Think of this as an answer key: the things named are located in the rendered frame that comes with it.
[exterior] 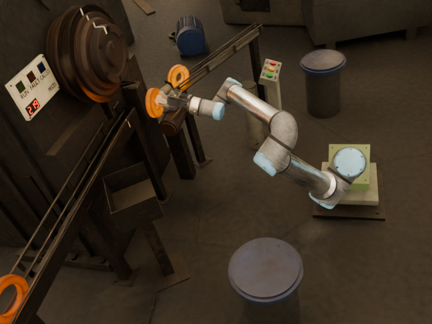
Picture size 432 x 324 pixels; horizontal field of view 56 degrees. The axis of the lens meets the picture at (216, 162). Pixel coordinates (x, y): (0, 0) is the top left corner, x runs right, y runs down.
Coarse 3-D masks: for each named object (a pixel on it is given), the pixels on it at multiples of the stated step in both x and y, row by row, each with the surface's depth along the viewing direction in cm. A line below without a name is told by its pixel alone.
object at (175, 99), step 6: (180, 90) 208; (168, 96) 204; (174, 96) 204; (180, 96) 206; (186, 96) 205; (168, 102) 207; (174, 102) 206; (180, 102) 207; (186, 102) 207; (174, 108) 208; (186, 108) 206
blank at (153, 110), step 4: (152, 88) 211; (156, 88) 212; (148, 92) 208; (152, 92) 208; (156, 92) 212; (148, 96) 206; (152, 96) 208; (148, 100) 206; (152, 100) 208; (148, 104) 206; (152, 104) 208; (156, 104) 217; (148, 108) 207; (152, 108) 208; (156, 108) 215; (160, 108) 216; (148, 112) 209; (152, 112) 208; (156, 112) 212; (160, 112) 216; (152, 116) 212; (156, 116) 212
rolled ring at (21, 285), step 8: (0, 280) 152; (8, 280) 153; (16, 280) 157; (24, 280) 161; (0, 288) 150; (16, 288) 161; (24, 288) 161; (16, 304) 160; (8, 312) 157; (0, 320) 151; (8, 320) 154
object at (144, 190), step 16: (112, 176) 194; (128, 176) 197; (144, 176) 200; (112, 192) 199; (128, 192) 198; (144, 192) 196; (112, 208) 183; (128, 208) 174; (144, 208) 178; (160, 208) 181; (128, 224) 180; (144, 224) 200; (160, 240) 211; (160, 256) 218; (176, 256) 238; (160, 272) 232; (176, 272) 230; (160, 288) 224
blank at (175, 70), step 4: (172, 68) 249; (176, 68) 249; (180, 68) 251; (184, 68) 254; (172, 72) 248; (176, 72) 250; (180, 72) 252; (184, 72) 255; (188, 72) 257; (168, 76) 250; (172, 76) 249; (184, 76) 256; (188, 76) 258; (168, 80) 251; (172, 80) 250; (176, 80) 252; (180, 80) 257; (172, 84) 251; (176, 84) 253
